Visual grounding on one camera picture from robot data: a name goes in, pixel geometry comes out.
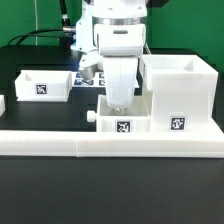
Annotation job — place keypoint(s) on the white front drawer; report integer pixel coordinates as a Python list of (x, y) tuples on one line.
[(133, 119)]

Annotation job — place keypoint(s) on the white drawer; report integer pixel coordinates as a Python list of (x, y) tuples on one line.
[(133, 119), (43, 85)]

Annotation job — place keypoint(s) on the white marker tag plate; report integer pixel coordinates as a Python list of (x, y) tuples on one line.
[(98, 81)]

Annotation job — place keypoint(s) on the white L-shaped fence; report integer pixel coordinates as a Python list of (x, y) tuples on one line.
[(207, 144)]

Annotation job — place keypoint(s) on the white drawer cabinet box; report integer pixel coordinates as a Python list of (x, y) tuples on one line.
[(180, 92)]

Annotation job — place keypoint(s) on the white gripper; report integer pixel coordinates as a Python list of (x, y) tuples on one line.
[(120, 46)]

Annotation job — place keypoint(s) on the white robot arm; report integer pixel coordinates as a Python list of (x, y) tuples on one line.
[(106, 12)]

